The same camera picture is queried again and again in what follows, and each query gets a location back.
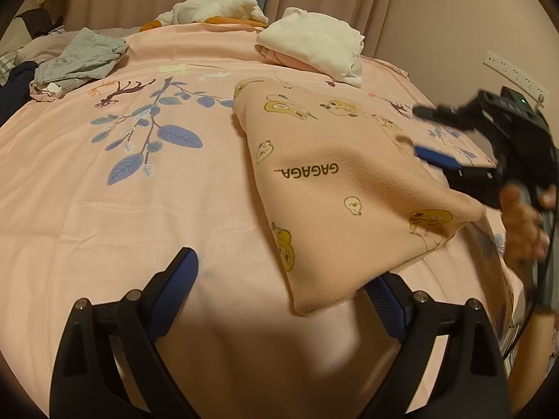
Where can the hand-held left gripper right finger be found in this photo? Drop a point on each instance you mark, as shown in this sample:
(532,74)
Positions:
(388,305)

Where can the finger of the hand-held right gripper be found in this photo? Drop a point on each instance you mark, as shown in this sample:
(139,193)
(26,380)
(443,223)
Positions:
(436,157)
(450,115)

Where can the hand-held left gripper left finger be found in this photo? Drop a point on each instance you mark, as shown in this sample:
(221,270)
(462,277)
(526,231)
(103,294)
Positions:
(174,288)

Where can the peach cartoon print garment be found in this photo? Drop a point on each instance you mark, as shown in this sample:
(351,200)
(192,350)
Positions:
(349,174)

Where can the person's right forearm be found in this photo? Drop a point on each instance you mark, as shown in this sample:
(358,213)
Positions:
(537,358)

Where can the person's right hand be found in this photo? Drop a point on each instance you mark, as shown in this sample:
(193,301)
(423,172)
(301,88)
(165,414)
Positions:
(519,222)

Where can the pink leaf print bedsheet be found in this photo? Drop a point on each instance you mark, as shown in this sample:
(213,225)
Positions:
(131,227)

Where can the folded white garment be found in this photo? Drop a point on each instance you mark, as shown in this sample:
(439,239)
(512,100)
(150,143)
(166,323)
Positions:
(314,39)

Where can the folded pink garment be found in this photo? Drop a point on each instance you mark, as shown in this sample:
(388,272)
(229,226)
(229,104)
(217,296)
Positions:
(284,59)

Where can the grey garment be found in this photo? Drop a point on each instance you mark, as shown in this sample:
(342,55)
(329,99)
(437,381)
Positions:
(78,59)

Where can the orange cloth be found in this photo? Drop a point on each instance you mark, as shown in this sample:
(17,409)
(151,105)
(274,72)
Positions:
(216,20)

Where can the dark navy cloth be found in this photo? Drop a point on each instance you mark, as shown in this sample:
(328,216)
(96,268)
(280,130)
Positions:
(13,91)

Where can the crumpled white garment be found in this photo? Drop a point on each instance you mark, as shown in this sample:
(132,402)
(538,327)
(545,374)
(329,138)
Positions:
(209,8)

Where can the pinkish grey blanket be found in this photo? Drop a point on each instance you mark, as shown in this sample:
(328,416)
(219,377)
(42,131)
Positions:
(35,48)

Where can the plaid cloth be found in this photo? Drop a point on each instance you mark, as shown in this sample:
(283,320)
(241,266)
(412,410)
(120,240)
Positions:
(6,63)

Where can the brown object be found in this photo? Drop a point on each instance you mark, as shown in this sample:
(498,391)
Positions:
(35,19)

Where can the white wall power strip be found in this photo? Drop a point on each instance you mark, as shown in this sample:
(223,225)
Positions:
(511,70)

